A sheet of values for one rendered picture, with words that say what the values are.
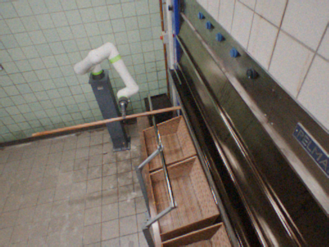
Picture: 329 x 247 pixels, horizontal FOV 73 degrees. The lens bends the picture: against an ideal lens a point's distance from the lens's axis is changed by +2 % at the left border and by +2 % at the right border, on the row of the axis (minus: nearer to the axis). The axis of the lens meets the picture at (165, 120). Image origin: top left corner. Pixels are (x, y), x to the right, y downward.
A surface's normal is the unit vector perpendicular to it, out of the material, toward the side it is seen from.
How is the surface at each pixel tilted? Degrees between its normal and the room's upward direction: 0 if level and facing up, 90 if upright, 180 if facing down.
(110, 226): 0
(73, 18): 90
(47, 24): 90
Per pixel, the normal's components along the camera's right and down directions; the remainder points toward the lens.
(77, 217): -0.08, -0.72
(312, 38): -0.98, 0.19
